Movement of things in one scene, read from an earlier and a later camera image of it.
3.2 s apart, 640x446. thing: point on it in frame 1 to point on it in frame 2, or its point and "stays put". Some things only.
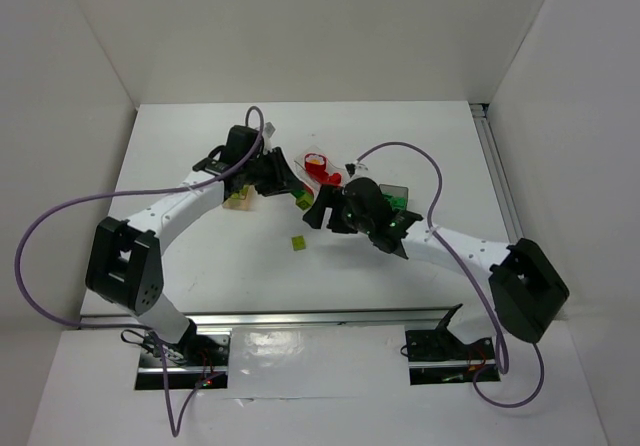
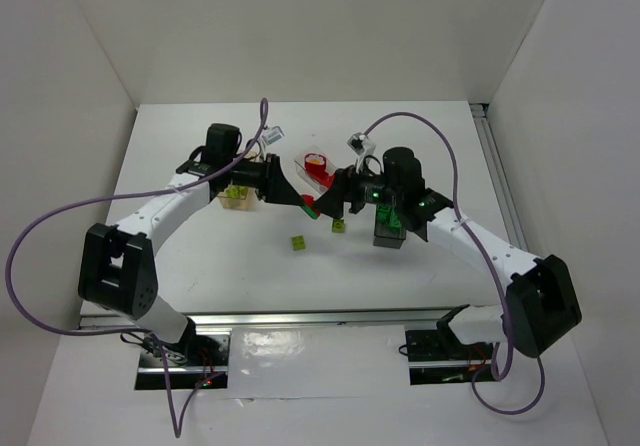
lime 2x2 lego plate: x=298 y=242 stays put
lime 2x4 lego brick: x=242 y=194 stays put
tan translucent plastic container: x=242 y=204 stays put
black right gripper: x=333 y=210 to x=347 y=189
